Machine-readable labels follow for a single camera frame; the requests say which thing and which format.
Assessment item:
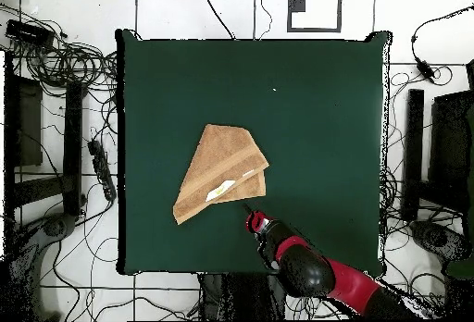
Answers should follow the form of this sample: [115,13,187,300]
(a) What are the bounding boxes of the dark green table cloth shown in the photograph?
[114,28,393,277]

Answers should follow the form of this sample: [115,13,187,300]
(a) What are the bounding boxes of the black power strip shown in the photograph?
[87,139,119,202]

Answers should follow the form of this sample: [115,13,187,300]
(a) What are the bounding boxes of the tangled black cables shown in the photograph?
[380,66,455,238]
[0,3,119,95]

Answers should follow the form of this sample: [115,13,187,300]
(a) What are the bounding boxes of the thin black floor cable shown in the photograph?
[257,0,274,41]

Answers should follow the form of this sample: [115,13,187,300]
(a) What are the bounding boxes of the black upright stand bar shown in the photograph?
[61,80,85,217]
[402,88,426,222]

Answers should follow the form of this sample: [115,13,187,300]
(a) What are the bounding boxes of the black box under table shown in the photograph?
[197,272,287,322]

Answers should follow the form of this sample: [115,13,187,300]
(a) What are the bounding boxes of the black power brick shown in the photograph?
[5,19,56,48]

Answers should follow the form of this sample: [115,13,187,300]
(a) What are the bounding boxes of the dark grey wheeled base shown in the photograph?
[6,211,80,322]
[409,219,474,264]

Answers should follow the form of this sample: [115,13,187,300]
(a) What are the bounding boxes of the black adapter with cable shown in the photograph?
[410,4,474,83]

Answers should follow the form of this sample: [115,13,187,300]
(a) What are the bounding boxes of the orange terry towel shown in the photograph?
[172,123,270,226]

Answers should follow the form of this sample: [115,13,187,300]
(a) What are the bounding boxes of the grey square floor frame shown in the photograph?
[286,0,343,33]

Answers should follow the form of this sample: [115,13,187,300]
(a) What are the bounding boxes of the black stand frame panel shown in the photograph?
[2,50,44,210]
[428,90,474,213]

